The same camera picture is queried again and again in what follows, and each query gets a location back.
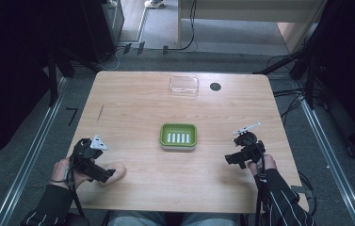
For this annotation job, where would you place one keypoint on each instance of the white desk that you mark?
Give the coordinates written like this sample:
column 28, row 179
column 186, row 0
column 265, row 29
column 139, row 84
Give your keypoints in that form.
column 247, row 11

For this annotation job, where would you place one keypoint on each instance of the person's right hand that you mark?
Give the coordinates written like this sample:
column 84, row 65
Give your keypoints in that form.
column 269, row 163

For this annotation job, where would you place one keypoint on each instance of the metal floor rail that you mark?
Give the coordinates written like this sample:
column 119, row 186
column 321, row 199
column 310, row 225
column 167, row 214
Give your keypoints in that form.
column 332, row 160
column 30, row 157

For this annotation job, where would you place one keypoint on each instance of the clear plastic container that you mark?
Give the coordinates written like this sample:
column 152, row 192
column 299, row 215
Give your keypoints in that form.
column 184, row 85

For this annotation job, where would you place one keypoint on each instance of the person's legs in jeans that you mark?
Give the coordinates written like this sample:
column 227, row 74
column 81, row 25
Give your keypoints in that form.
column 140, row 219

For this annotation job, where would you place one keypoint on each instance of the black round table cap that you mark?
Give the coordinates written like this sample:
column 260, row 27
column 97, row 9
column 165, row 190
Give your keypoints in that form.
column 215, row 86

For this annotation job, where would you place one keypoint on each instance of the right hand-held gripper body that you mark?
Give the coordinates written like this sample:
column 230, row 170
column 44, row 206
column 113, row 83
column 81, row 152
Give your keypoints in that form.
column 252, row 149

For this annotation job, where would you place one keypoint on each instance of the white shoe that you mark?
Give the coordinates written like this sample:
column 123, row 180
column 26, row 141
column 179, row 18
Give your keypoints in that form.
column 155, row 3

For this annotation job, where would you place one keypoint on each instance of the green soap dish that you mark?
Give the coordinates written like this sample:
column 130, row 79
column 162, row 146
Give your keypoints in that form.
column 165, row 138

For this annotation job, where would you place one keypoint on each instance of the black cabinet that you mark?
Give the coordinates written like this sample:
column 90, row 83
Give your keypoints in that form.
column 96, row 28

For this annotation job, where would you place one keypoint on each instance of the person's left hand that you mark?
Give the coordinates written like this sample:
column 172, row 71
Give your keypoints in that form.
column 60, row 172

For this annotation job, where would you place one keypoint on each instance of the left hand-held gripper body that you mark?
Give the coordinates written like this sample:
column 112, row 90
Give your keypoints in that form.
column 84, row 155

